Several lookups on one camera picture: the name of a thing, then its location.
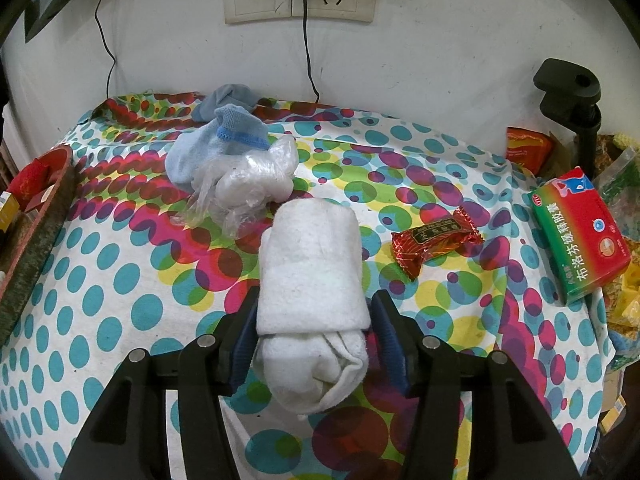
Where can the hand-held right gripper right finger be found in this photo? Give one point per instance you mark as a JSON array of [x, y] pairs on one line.
[[387, 330]]

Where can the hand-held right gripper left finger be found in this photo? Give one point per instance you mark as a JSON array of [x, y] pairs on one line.
[[245, 330]]

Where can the white sock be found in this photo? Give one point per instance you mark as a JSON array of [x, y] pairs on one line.
[[310, 270]]

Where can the red candy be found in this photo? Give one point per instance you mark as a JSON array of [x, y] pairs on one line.
[[435, 240]]

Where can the clear plastic bag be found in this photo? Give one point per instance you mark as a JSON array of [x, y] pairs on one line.
[[250, 180]]

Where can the light blue sock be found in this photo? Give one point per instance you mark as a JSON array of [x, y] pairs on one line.
[[200, 155]]

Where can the round red tray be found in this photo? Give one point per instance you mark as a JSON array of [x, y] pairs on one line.
[[40, 240]]

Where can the grey blue sock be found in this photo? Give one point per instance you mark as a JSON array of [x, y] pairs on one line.
[[225, 96]]

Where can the polka dot tablecloth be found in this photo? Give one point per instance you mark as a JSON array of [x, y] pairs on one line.
[[150, 280]]

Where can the green red medicine box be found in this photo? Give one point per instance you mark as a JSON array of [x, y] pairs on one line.
[[580, 240]]

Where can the yellow snack bag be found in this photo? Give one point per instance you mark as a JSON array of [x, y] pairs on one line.
[[625, 295]]

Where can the small yellow white box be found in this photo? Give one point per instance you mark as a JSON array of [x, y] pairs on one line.
[[613, 413]]

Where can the crumpled clear green bag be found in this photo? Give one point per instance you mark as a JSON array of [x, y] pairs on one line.
[[622, 185]]

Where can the black clamp stand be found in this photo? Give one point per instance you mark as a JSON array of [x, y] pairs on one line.
[[565, 85]]

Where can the yellow orange plush toy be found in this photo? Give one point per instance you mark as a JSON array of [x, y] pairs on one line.
[[631, 140]]

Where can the black curved television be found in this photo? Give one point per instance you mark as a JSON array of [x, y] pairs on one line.
[[42, 17]]

